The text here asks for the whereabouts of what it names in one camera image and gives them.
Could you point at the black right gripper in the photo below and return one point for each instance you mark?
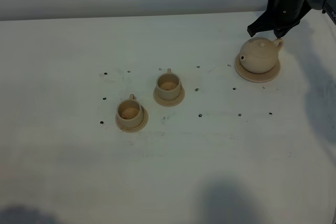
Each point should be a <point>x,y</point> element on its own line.
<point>280,16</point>

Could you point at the tan ceramic teapot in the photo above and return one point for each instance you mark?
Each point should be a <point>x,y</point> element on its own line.
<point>260,55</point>

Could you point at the round tan teapot coaster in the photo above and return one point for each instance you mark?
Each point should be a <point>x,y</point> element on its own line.
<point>257,77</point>

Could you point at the tan teacup near centre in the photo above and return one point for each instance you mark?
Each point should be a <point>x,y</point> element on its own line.
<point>168,85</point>

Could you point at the tan teacup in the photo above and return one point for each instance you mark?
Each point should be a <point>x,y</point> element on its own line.
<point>130,113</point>
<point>168,85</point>

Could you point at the tan saucer near centre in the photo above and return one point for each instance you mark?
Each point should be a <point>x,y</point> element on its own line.
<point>169,103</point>

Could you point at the tan saucer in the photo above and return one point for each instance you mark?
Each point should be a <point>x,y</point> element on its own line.
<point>137,128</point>
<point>169,103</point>

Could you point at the tan saucer front left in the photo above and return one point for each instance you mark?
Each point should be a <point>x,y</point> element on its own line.
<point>137,128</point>

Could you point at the tan teacup front left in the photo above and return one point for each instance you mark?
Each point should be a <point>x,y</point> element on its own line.
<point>130,113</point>

